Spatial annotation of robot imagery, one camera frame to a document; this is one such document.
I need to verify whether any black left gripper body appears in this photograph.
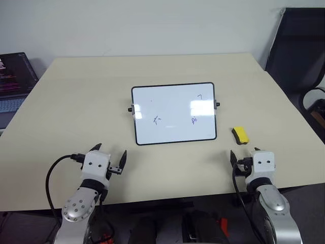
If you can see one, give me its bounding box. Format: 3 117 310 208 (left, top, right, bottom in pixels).
106 165 124 179

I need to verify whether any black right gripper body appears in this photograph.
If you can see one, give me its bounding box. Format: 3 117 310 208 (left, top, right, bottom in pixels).
233 157 253 178

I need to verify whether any yellow and black eraser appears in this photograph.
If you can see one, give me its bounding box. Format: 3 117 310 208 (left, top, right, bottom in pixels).
231 126 250 146

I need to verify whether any red plastic piece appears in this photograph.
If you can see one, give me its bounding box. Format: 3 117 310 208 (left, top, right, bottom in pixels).
219 217 230 237

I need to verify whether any small black-framed whiteboard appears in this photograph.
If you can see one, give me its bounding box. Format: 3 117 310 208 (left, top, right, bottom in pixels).
127 81 221 146

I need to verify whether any black office chair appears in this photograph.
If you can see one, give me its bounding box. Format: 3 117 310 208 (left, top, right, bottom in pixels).
264 7 325 144

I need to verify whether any open laptop computer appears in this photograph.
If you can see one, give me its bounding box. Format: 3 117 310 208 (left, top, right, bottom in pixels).
0 52 40 131

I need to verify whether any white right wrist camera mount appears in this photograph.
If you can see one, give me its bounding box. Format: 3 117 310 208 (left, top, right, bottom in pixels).
249 150 276 179

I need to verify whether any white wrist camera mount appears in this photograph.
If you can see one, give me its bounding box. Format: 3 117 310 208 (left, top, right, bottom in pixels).
81 150 112 182
249 150 276 179

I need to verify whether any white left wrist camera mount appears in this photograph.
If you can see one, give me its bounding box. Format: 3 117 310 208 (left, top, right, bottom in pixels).
81 150 112 182

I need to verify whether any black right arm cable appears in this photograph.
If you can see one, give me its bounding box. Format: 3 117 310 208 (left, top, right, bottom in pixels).
232 159 267 242

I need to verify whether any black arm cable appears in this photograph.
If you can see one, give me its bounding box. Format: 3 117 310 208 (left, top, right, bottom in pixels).
45 152 85 226
232 159 267 242

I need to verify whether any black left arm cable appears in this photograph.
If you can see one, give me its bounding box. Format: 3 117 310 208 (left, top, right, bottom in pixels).
45 152 85 226

